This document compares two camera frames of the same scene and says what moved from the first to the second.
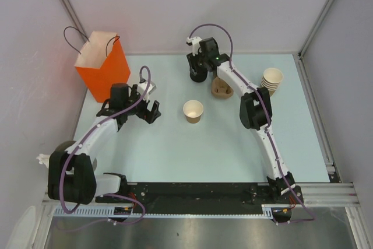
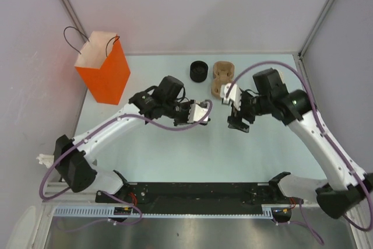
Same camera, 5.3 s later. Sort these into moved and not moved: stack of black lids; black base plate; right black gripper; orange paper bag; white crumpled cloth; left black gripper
Moved: right black gripper; left black gripper
Not moved: white crumpled cloth; orange paper bag; stack of black lids; black base plate
